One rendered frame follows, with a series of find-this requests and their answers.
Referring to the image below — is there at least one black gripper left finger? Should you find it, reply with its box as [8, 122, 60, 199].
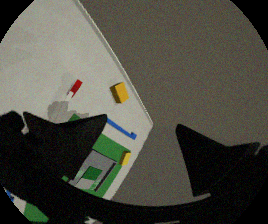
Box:
[22, 111, 107, 180]

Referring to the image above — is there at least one green putting mat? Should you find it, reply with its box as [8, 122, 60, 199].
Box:
[24, 113, 131, 222]

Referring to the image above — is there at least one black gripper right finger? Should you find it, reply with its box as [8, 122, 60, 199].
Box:
[175, 124, 260, 197]

